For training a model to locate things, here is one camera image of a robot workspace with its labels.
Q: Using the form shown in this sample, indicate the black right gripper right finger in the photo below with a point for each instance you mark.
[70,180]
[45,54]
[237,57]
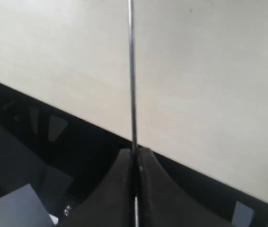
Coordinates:
[162,203]

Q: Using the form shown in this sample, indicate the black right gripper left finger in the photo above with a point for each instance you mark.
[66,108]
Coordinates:
[112,203]

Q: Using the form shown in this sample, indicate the thin metal skewer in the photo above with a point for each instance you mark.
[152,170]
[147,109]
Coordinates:
[133,105]

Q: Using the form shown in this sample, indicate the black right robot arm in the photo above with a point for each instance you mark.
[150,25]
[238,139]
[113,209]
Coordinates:
[22,207]

